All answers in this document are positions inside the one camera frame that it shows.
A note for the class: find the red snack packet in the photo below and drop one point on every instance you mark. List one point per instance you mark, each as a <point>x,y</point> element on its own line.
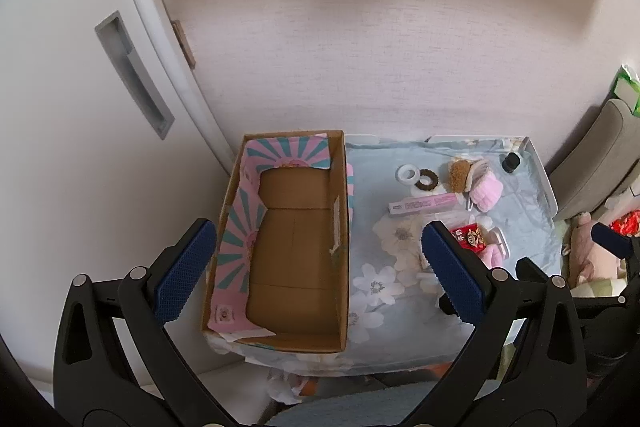
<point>472,238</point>

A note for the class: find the white tray table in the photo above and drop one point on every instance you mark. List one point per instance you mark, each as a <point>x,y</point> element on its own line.
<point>542,177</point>

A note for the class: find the small black bottle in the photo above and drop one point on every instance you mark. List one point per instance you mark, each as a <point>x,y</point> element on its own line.
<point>511,163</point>

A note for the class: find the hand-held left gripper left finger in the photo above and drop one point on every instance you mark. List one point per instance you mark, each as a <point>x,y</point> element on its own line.
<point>182,277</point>

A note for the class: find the cardboard box with pink lining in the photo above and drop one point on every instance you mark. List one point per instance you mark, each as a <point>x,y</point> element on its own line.
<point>295,257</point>

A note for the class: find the beige chair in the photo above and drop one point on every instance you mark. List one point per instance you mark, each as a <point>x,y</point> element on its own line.
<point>595,162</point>

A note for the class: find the green and white tissue packet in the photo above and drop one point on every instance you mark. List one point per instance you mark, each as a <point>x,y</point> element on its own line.
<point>627,89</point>

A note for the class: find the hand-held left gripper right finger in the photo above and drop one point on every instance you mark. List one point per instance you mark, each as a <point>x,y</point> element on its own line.
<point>452,272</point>

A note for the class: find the brown hair scrunchie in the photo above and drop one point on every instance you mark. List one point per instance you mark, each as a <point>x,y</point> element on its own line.
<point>434,179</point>

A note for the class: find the large pink fuzzy slipper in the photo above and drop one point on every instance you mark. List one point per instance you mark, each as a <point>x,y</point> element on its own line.
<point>487,194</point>

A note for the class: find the white earphone case tray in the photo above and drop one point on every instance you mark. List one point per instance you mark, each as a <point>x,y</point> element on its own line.
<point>500,241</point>

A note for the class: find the small pink fuzzy band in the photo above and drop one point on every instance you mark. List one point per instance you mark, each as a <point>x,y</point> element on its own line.
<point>492,259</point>

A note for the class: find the light blue floral cloth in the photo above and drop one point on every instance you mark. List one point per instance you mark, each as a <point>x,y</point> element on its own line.
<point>385,187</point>

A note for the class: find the long pink tube box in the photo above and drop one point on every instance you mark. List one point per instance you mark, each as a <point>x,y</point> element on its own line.
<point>425,203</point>

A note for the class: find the small wooden wall block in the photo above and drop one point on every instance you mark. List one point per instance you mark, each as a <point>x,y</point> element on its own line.
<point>182,43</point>

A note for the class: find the translucent white tape roll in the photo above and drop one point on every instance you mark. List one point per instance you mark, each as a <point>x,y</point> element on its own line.
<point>402,174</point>

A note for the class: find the pink plush toy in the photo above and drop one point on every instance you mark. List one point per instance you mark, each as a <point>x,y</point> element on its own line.
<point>585,252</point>

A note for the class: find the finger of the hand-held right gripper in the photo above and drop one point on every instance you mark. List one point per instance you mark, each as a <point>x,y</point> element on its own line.
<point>530,268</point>
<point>612,243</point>

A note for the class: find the white sliding door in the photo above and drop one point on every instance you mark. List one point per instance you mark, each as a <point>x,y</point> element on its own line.
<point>60,107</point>

